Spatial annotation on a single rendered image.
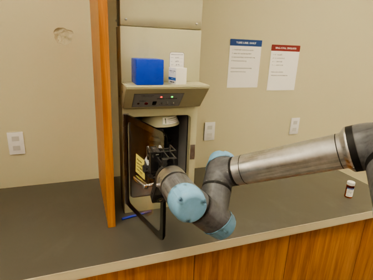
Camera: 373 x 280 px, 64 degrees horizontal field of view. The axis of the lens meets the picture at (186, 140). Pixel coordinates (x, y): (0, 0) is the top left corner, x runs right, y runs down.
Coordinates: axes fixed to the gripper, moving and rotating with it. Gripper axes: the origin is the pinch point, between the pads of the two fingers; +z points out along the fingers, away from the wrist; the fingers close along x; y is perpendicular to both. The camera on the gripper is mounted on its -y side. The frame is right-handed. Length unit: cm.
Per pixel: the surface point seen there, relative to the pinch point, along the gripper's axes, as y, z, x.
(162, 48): 32.7, 30.9, -11.5
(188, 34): 38, 31, -22
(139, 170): -10.9, 16.8, 0.6
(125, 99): 14.7, 23.9, 4.0
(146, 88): 19.2, 19.6, -2.9
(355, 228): -48, 4, -103
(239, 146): -27, 74, -76
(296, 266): -62, 4, -70
